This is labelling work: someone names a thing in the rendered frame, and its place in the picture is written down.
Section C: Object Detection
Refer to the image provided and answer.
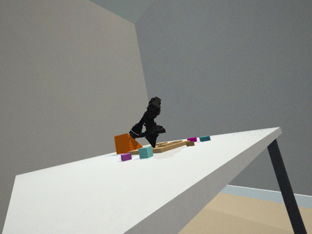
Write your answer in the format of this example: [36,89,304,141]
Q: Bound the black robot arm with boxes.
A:
[129,97,163,139]

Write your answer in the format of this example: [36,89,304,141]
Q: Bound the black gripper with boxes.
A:
[139,121,166,148]

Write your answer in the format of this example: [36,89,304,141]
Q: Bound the magenta square block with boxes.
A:
[187,137,197,142]

